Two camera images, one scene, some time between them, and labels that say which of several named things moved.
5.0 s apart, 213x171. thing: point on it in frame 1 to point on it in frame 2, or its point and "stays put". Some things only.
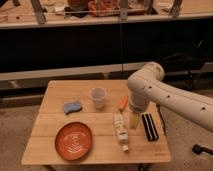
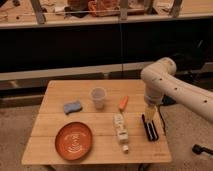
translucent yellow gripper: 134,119 to 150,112
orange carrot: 124,102 stays put
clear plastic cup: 98,93 stays put
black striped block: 150,127 stays put
